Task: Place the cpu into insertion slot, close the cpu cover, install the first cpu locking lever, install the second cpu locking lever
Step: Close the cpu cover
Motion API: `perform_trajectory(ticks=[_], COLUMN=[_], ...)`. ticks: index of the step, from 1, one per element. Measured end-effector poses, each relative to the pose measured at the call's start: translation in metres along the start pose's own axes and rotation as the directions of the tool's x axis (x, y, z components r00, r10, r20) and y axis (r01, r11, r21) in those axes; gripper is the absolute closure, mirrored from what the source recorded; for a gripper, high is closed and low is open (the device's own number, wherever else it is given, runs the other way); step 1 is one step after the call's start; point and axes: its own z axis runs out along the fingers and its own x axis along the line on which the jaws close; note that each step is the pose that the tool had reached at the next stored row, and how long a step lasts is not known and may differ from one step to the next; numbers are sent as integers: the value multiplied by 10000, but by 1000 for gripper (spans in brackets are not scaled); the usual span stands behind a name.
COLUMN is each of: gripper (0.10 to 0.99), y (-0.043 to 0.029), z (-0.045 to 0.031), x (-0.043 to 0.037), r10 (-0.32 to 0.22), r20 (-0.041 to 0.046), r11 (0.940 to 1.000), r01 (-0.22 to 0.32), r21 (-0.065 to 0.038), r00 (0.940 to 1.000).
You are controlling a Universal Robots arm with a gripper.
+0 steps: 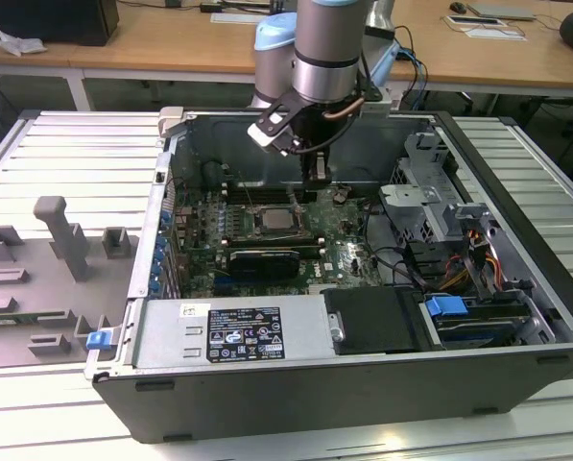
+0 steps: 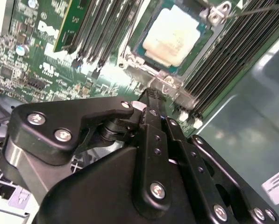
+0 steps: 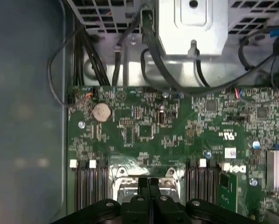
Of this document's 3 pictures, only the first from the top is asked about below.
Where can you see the white paper sheets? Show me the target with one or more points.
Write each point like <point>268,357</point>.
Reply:
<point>487,29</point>

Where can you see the CPU socket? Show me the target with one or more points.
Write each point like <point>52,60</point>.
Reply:
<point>255,230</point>

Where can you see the black cylindrical capacitor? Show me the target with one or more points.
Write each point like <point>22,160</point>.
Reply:
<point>212,173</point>

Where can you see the grey power supply with label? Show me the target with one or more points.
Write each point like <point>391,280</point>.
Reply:
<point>171,331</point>

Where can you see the black open PC case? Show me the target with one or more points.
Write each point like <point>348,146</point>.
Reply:
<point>315,408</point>

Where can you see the black plastic fan shroud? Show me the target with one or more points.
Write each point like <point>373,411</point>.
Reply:
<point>372,319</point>

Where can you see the blue case latch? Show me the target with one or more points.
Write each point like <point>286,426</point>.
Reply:
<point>99,340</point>

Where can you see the pale blue teach pendant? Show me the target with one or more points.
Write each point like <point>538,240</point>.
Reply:
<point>382,62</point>

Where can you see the black graphics card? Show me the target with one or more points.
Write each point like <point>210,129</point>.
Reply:
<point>264,264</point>

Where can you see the metal drive cage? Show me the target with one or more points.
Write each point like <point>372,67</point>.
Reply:
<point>420,201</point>

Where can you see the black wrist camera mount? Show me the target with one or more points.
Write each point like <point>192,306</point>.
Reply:
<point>286,108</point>

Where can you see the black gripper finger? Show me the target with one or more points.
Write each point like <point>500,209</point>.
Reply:
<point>308,170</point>
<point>323,168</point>

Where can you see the crumpled white paper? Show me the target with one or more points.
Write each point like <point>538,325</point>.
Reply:
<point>19,43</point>

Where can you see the silver square CPU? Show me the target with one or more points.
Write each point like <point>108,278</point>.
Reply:
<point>276,220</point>

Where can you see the blue expansion slot clips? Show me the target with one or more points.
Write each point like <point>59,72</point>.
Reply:
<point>160,254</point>

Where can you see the green motherboard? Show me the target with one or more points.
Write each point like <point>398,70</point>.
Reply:
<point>343,259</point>

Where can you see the black computer mouse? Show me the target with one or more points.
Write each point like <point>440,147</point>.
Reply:
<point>457,7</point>

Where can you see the grey parts rack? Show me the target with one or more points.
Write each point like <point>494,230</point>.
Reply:
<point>51,269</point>

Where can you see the black RAM slot bank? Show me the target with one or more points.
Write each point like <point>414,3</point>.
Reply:
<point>271,241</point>
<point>262,194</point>

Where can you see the wooden desk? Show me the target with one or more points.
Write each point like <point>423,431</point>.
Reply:
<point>147,48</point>

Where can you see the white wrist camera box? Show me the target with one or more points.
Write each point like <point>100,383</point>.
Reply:
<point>267,137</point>

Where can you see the grey flat laptop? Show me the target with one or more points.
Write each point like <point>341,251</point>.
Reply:
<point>502,10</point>

